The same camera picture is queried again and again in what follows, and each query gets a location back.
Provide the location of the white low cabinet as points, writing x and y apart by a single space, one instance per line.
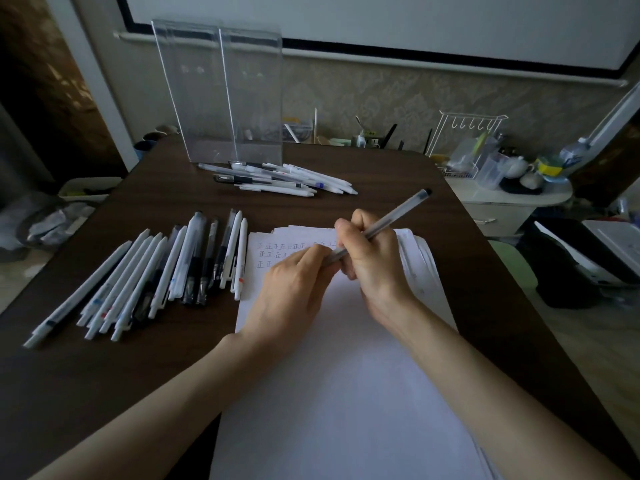
500 214

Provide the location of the black round tray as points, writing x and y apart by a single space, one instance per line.
515 188

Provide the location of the black bag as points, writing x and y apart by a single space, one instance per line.
555 279

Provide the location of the pile of pens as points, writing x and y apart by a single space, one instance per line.
280 189

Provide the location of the yellow green container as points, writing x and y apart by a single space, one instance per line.
548 167

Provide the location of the small white bottle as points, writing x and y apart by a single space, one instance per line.
361 141

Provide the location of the black router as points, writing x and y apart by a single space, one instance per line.
389 134

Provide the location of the person's left hand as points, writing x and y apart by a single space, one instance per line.
290 299

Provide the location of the clear plastic measuring jug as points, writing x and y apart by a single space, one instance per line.
490 172

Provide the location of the grey curtain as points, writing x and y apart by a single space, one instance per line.
20 164

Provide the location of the white teapot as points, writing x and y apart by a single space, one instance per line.
517 167

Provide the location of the beige plastic bin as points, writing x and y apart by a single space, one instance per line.
115 182

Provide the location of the person's left forearm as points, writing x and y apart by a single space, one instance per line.
150 419

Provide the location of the white projector screen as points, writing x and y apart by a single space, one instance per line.
375 19

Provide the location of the person's right hand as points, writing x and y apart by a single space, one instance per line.
380 274

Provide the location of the clear plastic bottle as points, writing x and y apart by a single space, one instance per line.
573 153

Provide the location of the person's right forearm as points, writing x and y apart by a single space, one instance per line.
500 404

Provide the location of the stack of white paper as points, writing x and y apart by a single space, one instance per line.
340 409

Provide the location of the group of colourful cups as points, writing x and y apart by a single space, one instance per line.
142 149

